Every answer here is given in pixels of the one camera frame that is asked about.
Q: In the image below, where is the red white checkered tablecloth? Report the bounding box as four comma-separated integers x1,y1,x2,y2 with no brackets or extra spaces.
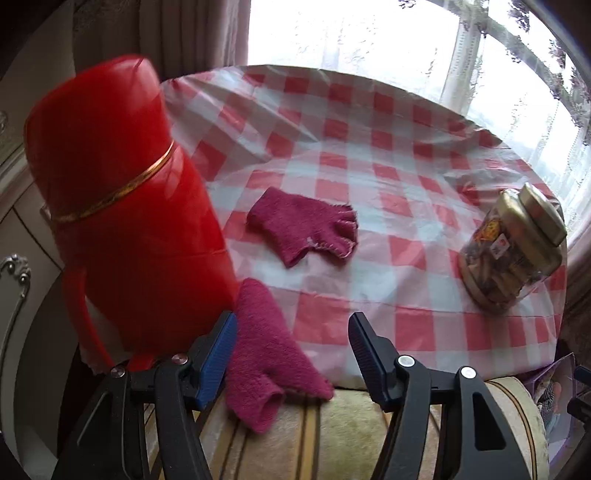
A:
162,66,566,389

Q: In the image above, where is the red thermos flask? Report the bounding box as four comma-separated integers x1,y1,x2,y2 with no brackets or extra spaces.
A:
24,55,238,371

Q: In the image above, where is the glass jar with gold lid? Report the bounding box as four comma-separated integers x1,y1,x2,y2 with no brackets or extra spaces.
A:
459,182,567,313

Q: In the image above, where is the magenta knit fingerless glove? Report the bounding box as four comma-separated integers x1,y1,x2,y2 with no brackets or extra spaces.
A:
246,187,359,268

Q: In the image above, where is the purple white cardboard box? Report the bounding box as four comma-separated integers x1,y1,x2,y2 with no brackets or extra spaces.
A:
520,353,586,465

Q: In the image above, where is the striped green gold sofa cushion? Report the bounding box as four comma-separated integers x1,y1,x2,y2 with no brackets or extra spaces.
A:
144,377,550,479

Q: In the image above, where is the sheer embroidered lace curtain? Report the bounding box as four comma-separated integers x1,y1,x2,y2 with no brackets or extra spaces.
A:
247,0,590,237

